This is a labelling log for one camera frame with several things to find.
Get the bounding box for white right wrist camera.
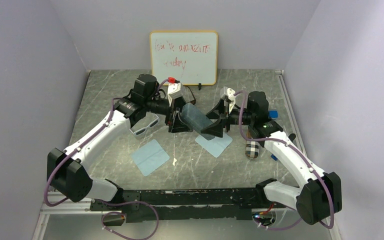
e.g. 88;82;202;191
220;86;236;114

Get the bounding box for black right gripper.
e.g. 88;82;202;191
201;98;255;138

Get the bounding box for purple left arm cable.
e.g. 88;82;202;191
42;78;170;240

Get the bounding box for small blue card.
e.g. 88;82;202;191
270;154;278;161

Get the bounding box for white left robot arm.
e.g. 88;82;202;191
43;73;190;210

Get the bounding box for light blue cloth right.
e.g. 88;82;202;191
195;133;233;158

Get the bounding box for white frame sunglasses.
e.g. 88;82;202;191
129;113;161;138

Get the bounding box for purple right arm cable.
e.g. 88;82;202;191
233;91;335;231

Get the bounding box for blue glasses case green lining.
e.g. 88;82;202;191
180;103;215;141

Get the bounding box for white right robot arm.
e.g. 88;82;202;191
202;88;342;229

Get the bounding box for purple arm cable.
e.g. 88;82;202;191
233;91;335;231
42;78;170;240

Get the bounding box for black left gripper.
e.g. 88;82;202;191
144;95;193;133

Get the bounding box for light blue cloth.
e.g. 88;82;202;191
130;139;170;177
195;133;233;158

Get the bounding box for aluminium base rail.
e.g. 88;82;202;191
46;74;342;233

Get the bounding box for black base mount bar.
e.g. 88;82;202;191
90;187;285;223

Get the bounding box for small blue box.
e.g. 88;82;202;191
268;110;279;119

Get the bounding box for brown tortoise sunglasses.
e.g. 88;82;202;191
185;86;197;105

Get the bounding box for plaid glasses case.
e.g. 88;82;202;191
245;140;260;159

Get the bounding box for light blue cloth left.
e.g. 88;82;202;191
130;139;170;177

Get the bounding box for yellow framed whiteboard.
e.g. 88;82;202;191
149;30;219;86

